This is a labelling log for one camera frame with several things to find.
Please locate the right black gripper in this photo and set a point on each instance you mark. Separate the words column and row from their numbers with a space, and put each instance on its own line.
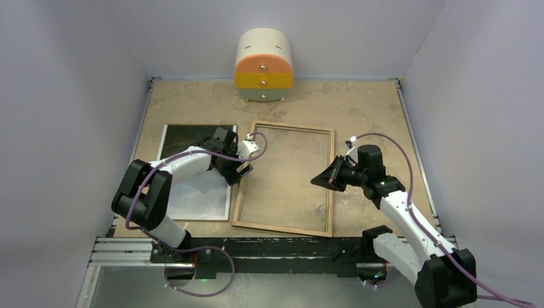
column 331, row 176

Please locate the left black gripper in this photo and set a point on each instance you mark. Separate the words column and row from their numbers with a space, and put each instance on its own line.
column 231, row 175

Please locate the glossy photo print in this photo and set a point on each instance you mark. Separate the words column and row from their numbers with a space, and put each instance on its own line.
column 203, row 197

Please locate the black wooden picture frame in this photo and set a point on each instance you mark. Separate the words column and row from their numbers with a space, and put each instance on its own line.
column 277, row 195

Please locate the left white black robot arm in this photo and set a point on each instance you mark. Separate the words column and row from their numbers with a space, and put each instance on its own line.
column 143, row 194

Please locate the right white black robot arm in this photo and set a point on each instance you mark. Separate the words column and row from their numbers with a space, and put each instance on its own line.
column 438, row 271

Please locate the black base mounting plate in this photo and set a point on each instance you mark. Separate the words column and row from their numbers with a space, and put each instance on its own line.
column 345, row 257

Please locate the round three-drawer mini cabinet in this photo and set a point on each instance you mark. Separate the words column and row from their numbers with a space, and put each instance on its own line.
column 263, row 69

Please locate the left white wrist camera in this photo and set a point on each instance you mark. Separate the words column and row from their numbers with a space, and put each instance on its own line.
column 247, row 148

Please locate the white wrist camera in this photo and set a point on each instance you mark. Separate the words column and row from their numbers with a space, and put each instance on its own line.
column 247, row 148
column 350, row 143

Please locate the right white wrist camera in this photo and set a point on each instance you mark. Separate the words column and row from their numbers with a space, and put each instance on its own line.
column 350, row 143

